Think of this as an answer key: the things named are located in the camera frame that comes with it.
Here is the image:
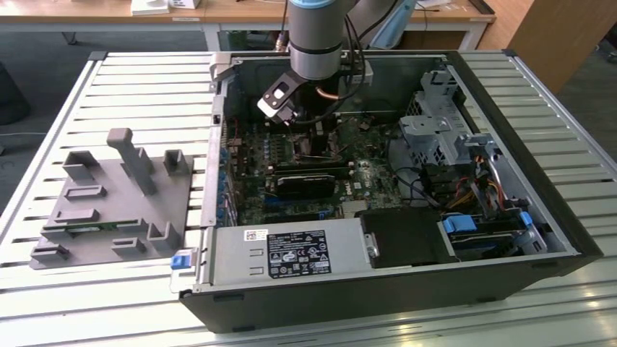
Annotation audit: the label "silver metal latch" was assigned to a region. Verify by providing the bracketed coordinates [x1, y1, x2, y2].
[364, 233, 381, 258]

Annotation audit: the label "silver power supply unit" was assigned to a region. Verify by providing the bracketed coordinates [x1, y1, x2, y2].
[211, 218, 377, 288]

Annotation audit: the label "metal socket cover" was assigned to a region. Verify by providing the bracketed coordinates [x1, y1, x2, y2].
[327, 122, 353, 162]

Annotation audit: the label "black plastic shroud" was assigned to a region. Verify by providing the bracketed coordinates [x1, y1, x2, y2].
[355, 207, 459, 270]

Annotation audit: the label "hard disk in blue carrier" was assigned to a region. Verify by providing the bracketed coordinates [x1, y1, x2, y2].
[439, 213, 521, 262]

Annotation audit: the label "CPU socket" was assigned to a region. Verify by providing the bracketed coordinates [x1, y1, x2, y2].
[288, 132, 347, 163]

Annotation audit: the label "green RAM stick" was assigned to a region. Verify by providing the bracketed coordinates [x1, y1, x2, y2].
[65, 222, 120, 233]

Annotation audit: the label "grey parts rack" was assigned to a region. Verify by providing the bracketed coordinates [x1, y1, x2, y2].
[27, 127, 196, 271]

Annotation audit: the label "white cardboard box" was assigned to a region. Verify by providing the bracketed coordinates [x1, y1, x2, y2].
[129, 0, 172, 17]

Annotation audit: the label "blue case latch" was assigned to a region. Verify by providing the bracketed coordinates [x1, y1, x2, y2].
[171, 249, 195, 270]

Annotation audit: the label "black PC case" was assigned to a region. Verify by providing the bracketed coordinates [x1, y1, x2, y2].
[168, 49, 606, 334]

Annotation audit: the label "yellow red power wires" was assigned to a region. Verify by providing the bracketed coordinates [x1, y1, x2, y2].
[445, 154, 510, 218]

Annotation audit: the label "black graphics card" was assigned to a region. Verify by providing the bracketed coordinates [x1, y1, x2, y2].
[267, 173, 337, 201]

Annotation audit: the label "silver chipset heatsink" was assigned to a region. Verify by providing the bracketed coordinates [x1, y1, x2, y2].
[341, 201, 372, 218]

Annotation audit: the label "wooden cabinet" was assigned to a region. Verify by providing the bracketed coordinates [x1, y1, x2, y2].
[504, 0, 617, 94]

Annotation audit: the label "silver drive cage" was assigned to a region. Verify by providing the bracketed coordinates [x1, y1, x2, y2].
[396, 69, 500, 168]

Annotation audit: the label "black expansion slot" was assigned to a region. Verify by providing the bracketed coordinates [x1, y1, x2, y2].
[263, 213, 320, 223]

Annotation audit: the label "green motherboard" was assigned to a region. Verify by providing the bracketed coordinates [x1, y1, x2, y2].
[219, 112, 404, 228]

